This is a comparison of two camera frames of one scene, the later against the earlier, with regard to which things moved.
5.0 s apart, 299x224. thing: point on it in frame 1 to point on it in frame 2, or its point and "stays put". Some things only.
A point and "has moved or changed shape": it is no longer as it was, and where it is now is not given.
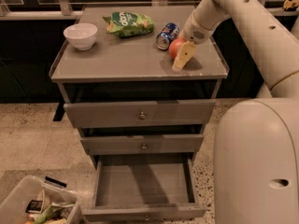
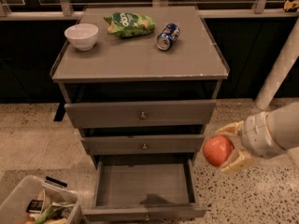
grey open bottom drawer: [145, 188] stays put
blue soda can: [167, 35] stays put
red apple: [175, 45] has moved or changed shape
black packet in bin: [35, 206] stays put
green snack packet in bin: [55, 211] stays put
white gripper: [193, 32] to [256, 133]
